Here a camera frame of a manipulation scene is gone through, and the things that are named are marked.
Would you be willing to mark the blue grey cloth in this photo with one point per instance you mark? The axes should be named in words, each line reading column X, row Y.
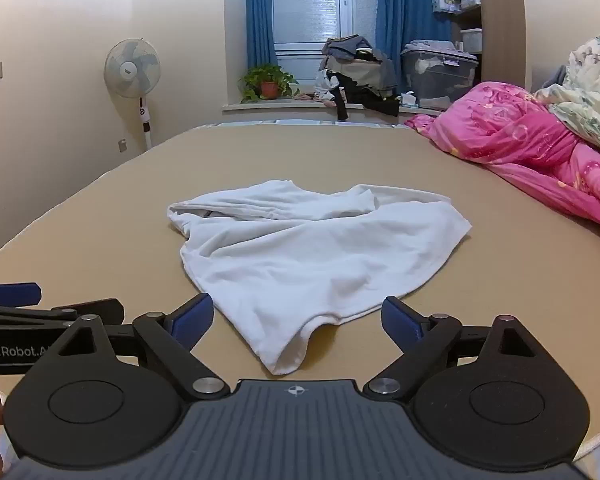
column 554, row 79

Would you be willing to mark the small clear plastic box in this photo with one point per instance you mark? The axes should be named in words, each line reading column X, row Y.
column 472, row 40

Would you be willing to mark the pile of dark clothes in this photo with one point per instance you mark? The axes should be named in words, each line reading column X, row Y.
column 360, row 72

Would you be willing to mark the white t-shirt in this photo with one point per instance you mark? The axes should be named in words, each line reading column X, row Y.
column 305, row 260

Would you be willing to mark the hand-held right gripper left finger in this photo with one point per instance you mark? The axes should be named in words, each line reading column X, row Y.
column 196, row 316

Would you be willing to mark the wall outlet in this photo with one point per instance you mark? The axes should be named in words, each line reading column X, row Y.
column 122, row 145

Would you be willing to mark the tan bed mat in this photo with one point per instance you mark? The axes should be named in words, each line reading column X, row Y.
column 80, row 240

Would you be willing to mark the blue curtain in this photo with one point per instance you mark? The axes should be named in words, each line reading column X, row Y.
column 260, row 10
column 405, row 5

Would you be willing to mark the potted green plant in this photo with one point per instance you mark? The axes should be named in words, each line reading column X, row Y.
column 267, row 80

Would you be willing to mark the pink floral quilt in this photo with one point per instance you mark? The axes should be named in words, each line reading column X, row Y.
column 520, row 140

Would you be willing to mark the cream floral quilt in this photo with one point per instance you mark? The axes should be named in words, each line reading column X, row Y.
column 595, row 90

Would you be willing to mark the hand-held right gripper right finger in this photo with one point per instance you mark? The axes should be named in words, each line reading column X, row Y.
column 399, row 317

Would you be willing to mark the tissue pack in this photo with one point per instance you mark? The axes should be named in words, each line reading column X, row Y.
column 409, row 100

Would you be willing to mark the clear plastic storage bin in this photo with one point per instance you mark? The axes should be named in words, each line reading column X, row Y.
column 437, row 80

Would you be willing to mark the white box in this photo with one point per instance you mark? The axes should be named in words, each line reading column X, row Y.
column 446, row 4

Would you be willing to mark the wooden shelf unit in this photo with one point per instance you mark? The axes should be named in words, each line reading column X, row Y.
column 505, row 20

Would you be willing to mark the white standing fan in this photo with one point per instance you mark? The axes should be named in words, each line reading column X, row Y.
column 132, row 67

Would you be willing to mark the window with white frame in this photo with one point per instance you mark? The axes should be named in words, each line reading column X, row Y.
column 305, row 10

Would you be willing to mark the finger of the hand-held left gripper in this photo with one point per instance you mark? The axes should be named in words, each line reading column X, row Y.
column 95, row 307
column 10, row 292

